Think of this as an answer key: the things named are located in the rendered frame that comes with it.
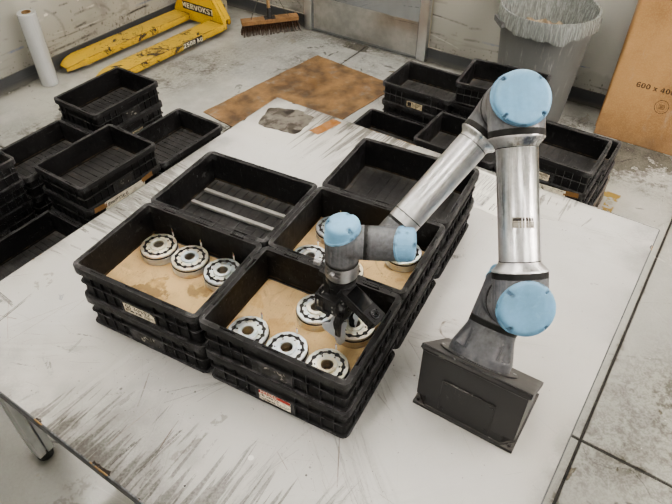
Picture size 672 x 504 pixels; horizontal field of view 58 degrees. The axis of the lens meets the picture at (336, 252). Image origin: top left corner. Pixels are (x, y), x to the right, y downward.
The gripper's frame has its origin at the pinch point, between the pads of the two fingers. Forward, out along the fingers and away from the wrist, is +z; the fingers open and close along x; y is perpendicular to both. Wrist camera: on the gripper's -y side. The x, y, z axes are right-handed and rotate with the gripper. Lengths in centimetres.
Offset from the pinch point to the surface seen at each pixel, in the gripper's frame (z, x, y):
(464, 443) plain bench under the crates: 15.0, 1.3, -34.1
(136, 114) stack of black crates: 36, -83, 177
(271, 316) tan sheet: 2.1, 4.2, 20.6
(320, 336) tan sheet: 2.1, 2.5, 6.4
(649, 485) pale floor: 85, -63, -84
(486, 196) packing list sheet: 15, -90, 1
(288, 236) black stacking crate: -4.2, -17.4, 31.3
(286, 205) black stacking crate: 2, -34, 46
